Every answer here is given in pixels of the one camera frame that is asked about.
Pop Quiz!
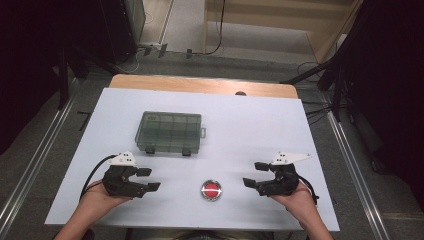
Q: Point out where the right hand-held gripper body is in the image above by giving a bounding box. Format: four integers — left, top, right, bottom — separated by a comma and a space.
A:
257, 152, 312, 197

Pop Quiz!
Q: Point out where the black computer cabinet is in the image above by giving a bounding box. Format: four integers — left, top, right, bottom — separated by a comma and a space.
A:
99, 0, 147, 65

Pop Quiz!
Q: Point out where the red round badge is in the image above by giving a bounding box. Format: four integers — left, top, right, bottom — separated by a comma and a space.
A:
200, 179, 223, 202

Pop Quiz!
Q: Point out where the black tripod stand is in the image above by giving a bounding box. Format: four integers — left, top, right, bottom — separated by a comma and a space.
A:
280, 58, 349, 123

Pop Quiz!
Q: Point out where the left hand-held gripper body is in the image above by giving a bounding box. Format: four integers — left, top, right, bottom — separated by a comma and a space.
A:
101, 151, 149, 199

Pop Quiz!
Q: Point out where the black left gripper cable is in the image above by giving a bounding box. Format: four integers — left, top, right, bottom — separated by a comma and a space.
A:
79, 154, 118, 201

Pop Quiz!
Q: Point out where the beige wooden partition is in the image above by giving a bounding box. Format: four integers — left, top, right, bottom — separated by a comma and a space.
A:
203, 0, 363, 64

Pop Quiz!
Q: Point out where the wooden table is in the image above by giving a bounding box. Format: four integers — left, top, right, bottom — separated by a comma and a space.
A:
108, 73, 299, 100

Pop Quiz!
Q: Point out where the black curtain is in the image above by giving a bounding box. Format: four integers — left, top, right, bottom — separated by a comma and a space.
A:
0, 0, 113, 155
344, 0, 424, 212

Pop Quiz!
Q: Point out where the black floor bracket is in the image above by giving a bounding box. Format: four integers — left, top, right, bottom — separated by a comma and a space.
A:
77, 111, 93, 132

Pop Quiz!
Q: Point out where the person's left hand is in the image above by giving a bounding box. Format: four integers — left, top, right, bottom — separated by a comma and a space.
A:
79, 181, 133, 221

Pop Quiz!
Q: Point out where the grey transparent compartment box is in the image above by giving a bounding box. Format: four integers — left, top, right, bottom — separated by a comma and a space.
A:
134, 110, 207, 158

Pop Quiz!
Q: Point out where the person's right hand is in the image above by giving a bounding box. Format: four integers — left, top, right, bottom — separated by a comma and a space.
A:
269, 181, 323, 230

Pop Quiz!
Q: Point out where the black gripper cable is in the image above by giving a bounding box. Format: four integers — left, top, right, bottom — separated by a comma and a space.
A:
298, 175, 320, 205
79, 154, 118, 201

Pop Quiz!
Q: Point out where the person's lap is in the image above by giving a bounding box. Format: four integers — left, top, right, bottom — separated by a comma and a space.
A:
126, 228, 278, 240

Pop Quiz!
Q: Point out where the metal floor rail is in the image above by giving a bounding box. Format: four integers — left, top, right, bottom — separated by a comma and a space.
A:
326, 111, 391, 240
0, 96, 76, 232

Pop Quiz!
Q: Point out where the black hanging cable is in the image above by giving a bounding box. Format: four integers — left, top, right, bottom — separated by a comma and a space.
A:
186, 0, 227, 57

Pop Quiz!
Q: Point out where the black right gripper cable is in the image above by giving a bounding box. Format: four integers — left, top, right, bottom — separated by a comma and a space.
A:
298, 175, 320, 205

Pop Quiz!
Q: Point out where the white floor cable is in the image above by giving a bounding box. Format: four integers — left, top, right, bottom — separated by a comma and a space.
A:
114, 49, 142, 75

